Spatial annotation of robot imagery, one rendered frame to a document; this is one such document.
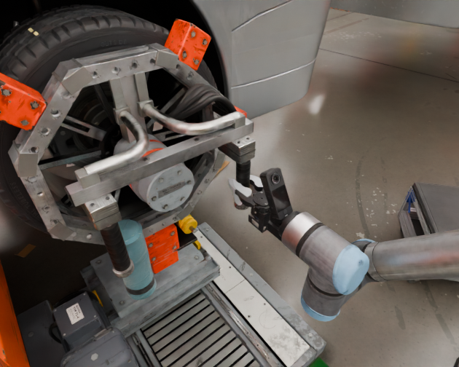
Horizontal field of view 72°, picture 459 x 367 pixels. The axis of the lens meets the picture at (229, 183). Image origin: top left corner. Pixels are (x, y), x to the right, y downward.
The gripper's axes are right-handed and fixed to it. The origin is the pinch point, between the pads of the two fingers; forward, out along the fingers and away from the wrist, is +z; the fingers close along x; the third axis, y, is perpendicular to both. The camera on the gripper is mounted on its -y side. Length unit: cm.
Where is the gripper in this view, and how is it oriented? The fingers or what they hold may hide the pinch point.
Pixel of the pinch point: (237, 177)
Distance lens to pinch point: 82.2
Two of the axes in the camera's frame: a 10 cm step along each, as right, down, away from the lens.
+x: 7.8, -3.9, 4.8
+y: 0.0, 7.7, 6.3
